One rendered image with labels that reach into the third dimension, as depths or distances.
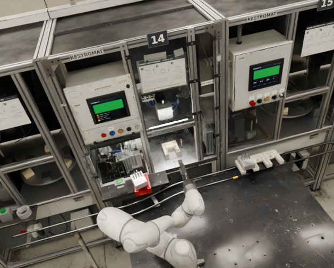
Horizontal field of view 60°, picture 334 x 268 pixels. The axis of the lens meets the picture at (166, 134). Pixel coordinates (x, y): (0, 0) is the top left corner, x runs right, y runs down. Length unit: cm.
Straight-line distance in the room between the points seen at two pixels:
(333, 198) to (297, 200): 105
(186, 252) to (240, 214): 66
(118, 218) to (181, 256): 60
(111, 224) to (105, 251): 169
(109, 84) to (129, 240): 95
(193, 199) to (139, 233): 55
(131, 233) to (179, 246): 59
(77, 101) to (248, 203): 152
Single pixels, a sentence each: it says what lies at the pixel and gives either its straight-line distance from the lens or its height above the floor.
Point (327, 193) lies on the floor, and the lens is 360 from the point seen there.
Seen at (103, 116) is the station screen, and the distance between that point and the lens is 197.
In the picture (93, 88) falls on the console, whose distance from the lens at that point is 189.
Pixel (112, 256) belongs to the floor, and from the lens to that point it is 316.
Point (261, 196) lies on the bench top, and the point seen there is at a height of 68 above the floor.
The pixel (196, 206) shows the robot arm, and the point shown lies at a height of 117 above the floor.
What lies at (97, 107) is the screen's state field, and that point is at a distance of 194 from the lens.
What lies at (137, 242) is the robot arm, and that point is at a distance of 143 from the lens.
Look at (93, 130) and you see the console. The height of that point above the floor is 148.
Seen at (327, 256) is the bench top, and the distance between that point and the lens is 236.
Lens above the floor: 267
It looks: 39 degrees down
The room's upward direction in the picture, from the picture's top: 9 degrees counter-clockwise
